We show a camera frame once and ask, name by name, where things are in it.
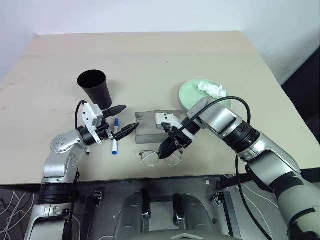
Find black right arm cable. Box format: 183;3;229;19
178;95;275;240

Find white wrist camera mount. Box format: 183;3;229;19
81;101;104;145
154;112;200;148

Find grey metal base platform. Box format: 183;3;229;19
73;174;242;240

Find blue capped white marker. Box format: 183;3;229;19
110;118;121;157

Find white pointed robot torso panel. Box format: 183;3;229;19
169;232;201;240

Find white cord on floor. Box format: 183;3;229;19
0;188;39;240

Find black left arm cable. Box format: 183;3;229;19
61;99;87;240

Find crumpled white tissue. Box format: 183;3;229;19
197;80;227;99

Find grey rounded robot leg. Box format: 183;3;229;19
173;192;217;240
113;191;151;240

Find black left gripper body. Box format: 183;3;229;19
96;109;117;144

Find grey glasses case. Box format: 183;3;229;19
134;108;183;145

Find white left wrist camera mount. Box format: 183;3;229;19
81;101;104;145

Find black plastic cup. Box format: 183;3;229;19
76;69;113;110

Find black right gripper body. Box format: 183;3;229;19
161;122;194;151

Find black panel beside table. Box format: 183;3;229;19
281;47;320;121

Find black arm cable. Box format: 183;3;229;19
61;99;87;240
178;95;275;240

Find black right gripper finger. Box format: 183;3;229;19
166;143;185;159
157;138;176;161

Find pale green plate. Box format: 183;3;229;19
178;99;233;113
178;78;234;110

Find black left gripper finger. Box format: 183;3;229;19
113;122;140;142
103;105;128;118

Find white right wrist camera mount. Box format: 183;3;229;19
154;112;200;148

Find clear frame glasses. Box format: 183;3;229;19
138;149;184;167

